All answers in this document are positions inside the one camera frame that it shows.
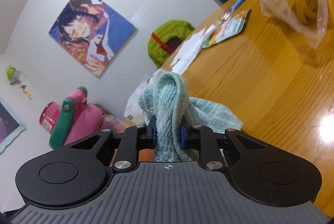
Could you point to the green wall hook ornament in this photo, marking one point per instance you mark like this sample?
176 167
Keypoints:
13 76

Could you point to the green puffer jacket on chair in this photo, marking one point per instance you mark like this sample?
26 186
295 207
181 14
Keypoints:
166 39

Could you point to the light blue microfiber cloth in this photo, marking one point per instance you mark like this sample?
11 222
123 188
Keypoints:
168 100

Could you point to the green orange snack packet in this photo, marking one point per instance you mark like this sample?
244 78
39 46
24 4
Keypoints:
228 29

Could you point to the white paper sheet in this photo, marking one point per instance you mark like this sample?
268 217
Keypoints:
187 53

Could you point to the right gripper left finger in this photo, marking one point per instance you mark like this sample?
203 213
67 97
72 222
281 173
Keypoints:
151 133

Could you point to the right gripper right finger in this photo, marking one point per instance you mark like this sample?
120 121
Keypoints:
186 134

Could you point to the anime girl wall poster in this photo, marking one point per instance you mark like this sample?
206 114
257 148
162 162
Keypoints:
92 32

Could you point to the purple figure wall poster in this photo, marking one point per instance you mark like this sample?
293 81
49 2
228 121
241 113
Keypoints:
11 126

